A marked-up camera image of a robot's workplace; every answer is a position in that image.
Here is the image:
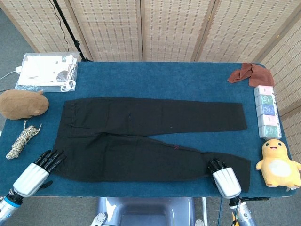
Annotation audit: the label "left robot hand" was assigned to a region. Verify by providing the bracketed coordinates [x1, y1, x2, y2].
[13, 150, 67, 197]

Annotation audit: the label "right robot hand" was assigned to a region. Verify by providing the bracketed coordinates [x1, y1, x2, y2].
[206, 159, 242, 198]

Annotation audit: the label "black trousers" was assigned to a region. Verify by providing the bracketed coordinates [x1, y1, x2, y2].
[52, 97, 251, 193]

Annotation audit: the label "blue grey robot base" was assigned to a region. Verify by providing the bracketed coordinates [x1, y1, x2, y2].
[95, 196, 196, 226]

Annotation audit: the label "white table leg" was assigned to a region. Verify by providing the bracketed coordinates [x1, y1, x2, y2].
[201, 197, 208, 222]

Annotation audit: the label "yellow plush toy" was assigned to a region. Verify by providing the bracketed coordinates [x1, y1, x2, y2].
[255, 138, 301, 189]

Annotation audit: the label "green tissue pack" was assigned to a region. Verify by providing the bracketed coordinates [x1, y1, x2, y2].
[255, 93, 277, 105]
[258, 124, 282, 139]

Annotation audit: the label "brown plush capybara toy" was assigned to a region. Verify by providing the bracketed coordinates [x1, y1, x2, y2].
[0, 90, 49, 121]

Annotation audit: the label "pink tissue pack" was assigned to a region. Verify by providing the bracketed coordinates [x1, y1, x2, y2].
[257, 114, 280, 127]
[253, 85, 276, 96]

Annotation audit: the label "blue tissue pack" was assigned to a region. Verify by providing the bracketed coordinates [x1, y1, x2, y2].
[255, 103, 279, 117]

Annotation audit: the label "clear plastic bag with papers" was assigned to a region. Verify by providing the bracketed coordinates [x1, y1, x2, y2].
[14, 52, 78, 93]

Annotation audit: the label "rust brown cloth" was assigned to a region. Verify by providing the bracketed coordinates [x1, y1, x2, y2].
[227, 62, 275, 87]

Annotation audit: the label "blue table cloth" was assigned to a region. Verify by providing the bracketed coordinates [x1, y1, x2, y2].
[0, 61, 297, 198]

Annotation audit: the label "black tripod stand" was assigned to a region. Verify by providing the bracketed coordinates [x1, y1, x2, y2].
[52, 0, 94, 62]

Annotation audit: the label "bamboo folding screen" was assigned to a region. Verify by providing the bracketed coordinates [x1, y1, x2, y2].
[0, 0, 301, 163]

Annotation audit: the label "thin blue cable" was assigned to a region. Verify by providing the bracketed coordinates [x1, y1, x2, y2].
[218, 197, 223, 226]

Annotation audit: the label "braided rope bundle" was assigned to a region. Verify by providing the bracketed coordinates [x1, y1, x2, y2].
[6, 119, 43, 160]

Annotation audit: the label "white adapter cable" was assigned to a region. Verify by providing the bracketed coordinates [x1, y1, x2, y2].
[0, 70, 17, 81]

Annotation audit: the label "thin black hanging cable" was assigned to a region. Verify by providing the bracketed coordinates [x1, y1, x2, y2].
[51, 0, 69, 51]

